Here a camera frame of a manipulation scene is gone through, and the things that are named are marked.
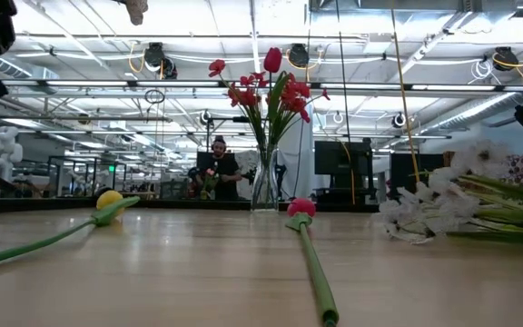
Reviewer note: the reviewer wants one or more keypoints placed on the yellow artificial tulip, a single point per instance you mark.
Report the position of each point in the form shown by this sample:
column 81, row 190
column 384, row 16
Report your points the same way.
column 107, row 200

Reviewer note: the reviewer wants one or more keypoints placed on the black monitor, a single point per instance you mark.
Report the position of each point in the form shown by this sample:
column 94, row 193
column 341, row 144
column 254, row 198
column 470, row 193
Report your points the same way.
column 343, row 163
column 416, row 172

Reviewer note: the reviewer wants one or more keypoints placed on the clear glass vase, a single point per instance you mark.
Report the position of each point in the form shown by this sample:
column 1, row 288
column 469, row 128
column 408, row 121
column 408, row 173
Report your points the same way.
column 265, row 186

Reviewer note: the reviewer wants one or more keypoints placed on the black framed glass cabinet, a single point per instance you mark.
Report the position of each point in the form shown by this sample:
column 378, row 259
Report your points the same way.
column 50, row 175

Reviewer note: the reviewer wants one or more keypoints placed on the person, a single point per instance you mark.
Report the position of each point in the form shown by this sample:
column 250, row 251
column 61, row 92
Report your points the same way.
column 223, row 170

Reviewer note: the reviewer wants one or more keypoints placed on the red artificial flower bunch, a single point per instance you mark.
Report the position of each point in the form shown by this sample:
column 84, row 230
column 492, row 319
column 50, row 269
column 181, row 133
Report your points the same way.
column 295, row 97
column 243, row 96

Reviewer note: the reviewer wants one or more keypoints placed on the red artificial tulip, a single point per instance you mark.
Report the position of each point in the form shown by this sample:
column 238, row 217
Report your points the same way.
column 301, row 206
column 273, row 60

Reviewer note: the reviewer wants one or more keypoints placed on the white robot figure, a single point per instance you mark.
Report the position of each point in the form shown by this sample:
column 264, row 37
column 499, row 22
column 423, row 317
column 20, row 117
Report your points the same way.
column 5, row 150

